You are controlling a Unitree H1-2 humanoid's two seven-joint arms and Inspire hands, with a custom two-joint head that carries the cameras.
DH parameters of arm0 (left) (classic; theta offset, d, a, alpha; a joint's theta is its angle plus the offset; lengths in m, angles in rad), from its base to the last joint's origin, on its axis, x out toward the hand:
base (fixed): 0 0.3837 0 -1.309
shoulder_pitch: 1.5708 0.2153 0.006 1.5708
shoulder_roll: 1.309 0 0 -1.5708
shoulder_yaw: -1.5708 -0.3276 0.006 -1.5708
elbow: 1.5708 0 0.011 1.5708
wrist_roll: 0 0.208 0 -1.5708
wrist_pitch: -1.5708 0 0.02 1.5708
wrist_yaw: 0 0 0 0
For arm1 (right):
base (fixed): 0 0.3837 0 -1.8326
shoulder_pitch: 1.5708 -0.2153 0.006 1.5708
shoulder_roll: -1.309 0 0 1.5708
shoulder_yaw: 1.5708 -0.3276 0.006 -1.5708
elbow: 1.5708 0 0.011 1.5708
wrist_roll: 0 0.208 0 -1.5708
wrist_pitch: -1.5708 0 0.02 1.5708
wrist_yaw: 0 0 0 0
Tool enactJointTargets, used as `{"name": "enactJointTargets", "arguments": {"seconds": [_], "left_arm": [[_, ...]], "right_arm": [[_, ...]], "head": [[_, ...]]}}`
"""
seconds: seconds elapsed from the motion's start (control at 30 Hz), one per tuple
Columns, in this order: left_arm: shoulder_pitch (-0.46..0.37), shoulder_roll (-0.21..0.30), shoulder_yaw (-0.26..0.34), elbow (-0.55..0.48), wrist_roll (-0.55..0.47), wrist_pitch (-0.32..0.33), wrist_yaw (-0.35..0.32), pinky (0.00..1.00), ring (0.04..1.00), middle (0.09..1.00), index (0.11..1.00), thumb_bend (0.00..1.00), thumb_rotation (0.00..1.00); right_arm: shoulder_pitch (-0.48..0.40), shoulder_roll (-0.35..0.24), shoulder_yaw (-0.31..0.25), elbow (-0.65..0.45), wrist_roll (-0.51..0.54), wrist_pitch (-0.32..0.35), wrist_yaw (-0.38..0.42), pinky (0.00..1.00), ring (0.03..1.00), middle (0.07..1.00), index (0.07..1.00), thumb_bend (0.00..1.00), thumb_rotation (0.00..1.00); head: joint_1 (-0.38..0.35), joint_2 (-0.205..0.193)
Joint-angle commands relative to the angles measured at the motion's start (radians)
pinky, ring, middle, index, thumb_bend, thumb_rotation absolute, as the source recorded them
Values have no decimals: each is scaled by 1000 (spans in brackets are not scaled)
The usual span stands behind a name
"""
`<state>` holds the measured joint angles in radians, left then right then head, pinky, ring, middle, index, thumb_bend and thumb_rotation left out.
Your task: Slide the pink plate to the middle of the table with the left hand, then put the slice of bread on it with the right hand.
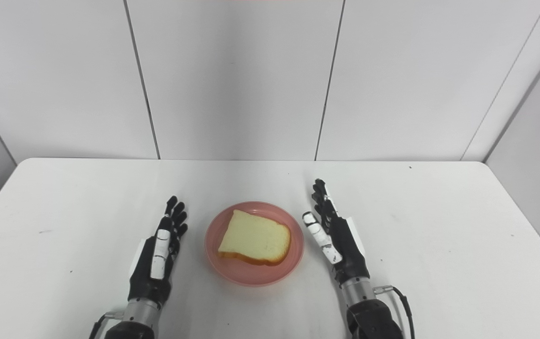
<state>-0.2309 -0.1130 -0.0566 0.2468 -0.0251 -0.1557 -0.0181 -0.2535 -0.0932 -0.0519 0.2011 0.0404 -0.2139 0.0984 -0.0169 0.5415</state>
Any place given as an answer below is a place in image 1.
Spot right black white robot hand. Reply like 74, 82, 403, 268
302, 178, 371, 287

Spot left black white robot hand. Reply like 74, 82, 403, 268
128, 195, 189, 307

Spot slice of white bread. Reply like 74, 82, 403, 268
217, 209, 292, 266

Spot pink round plate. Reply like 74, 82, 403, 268
204, 201, 305, 287

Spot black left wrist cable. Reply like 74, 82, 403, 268
88, 312, 124, 339

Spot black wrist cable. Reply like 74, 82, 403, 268
374, 284, 415, 339
88, 312, 124, 339

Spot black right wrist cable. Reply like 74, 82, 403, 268
374, 284, 415, 339

